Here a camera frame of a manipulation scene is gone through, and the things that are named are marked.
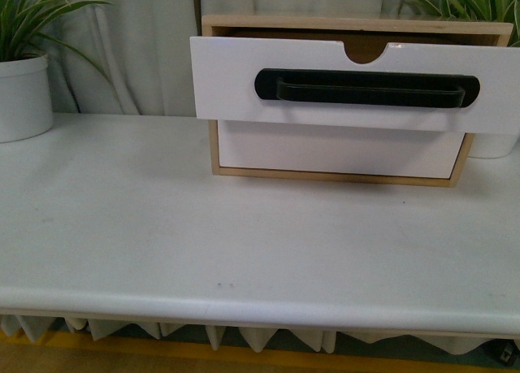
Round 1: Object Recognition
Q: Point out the white drawer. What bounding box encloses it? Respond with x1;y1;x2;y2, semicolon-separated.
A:
190;37;519;134
218;120;464;179

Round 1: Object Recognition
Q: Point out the green spider plant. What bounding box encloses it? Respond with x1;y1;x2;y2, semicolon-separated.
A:
397;0;519;48
1;0;119;101

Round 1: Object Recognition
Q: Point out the green spider plant right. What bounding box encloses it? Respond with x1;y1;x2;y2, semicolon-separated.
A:
397;0;519;48

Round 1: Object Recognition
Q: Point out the white curtain backdrop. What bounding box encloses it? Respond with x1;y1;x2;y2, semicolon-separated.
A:
28;0;520;116

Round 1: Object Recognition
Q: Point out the green spider plant left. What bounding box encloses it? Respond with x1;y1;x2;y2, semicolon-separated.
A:
1;0;119;101

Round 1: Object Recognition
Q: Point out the wooden drawer cabinet frame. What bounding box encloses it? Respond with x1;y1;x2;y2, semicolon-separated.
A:
199;15;513;187

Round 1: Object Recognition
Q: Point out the white pot right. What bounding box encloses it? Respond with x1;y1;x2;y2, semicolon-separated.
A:
468;134;519;158

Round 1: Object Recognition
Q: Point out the black drawer handle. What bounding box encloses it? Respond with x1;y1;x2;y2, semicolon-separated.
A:
254;68;480;109

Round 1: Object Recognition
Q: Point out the white pot left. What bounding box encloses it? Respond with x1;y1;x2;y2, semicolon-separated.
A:
0;55;54;143

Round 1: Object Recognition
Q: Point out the white table skirt cloth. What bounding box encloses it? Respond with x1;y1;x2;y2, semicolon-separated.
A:
1;314;504;358

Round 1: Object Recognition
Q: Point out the white pot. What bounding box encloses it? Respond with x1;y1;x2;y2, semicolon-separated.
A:
0;55;54;143
468;134;519;158

